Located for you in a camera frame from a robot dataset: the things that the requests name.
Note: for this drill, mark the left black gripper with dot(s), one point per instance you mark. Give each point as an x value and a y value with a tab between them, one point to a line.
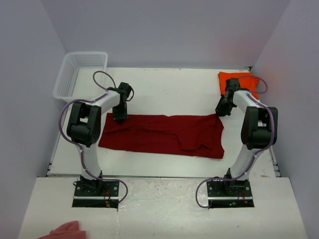
120	118

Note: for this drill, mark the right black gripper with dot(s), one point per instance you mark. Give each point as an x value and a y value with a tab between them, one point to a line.
220	111

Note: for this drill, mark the dark red t shirt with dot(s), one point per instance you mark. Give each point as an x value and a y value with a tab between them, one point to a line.
178	135

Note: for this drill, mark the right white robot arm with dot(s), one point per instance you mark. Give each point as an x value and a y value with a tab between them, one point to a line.
258	132

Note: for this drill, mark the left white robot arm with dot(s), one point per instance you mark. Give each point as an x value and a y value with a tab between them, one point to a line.
84	128

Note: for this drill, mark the folded orange t shirt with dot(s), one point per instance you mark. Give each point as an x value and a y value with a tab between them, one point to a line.
245	80

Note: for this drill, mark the white plastic basket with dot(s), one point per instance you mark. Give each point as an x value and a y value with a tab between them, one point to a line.
75	77

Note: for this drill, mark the pink cloth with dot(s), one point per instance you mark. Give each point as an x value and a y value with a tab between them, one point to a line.
69	230

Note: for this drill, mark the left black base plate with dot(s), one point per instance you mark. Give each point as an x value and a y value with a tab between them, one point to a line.
96	194

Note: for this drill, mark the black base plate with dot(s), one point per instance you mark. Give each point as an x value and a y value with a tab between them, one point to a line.
229	193
96	194

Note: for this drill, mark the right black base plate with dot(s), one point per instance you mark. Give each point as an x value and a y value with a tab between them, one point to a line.
229	193

